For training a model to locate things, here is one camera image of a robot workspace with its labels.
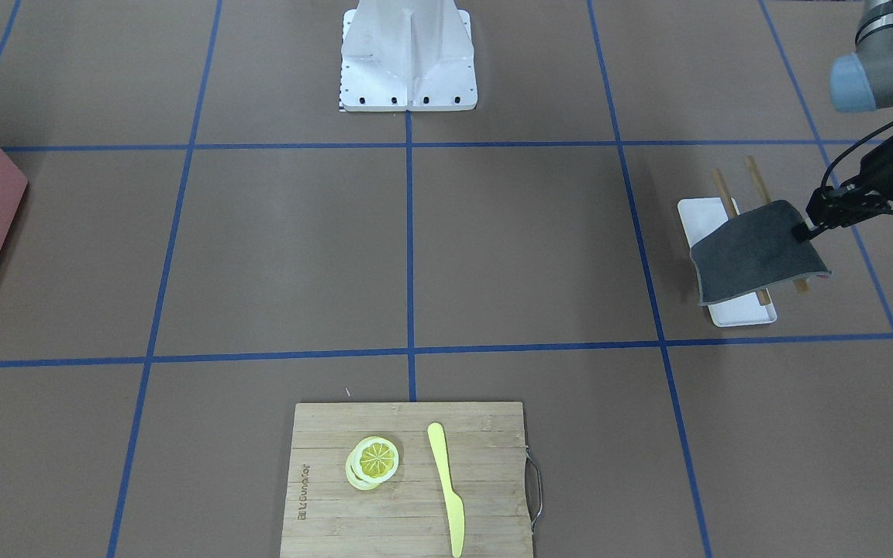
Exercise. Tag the wooden cutting board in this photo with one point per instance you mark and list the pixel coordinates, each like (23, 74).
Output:
(405, 517)

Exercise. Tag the yellow plastic knife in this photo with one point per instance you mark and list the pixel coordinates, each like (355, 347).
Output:
(455, 512)

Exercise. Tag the white rectangular tray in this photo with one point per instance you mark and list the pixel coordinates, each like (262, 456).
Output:
(729, 303)

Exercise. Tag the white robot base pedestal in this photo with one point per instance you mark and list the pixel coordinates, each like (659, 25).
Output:
(401, 56)

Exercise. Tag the grey cleaning cloth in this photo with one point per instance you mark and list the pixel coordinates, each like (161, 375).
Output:
(769, 254)

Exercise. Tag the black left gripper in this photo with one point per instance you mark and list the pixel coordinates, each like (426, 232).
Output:
(883, 171)

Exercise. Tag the yellow lemon slice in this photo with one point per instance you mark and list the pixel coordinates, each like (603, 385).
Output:
(372, 462)

